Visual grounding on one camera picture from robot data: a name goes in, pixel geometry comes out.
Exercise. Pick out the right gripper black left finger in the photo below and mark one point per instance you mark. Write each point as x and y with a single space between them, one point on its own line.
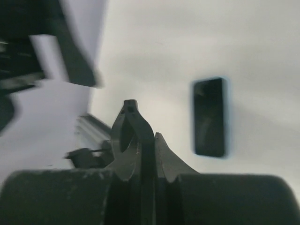
98 190

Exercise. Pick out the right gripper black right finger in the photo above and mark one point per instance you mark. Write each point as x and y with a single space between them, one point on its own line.
186 197

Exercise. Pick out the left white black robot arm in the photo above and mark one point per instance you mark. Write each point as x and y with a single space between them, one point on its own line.
19 66

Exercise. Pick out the blue-cased smartphone on table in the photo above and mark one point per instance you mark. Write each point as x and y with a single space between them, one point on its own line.
211 117

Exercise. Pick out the left aluminium frame post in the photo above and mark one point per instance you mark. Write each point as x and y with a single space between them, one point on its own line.
91 131

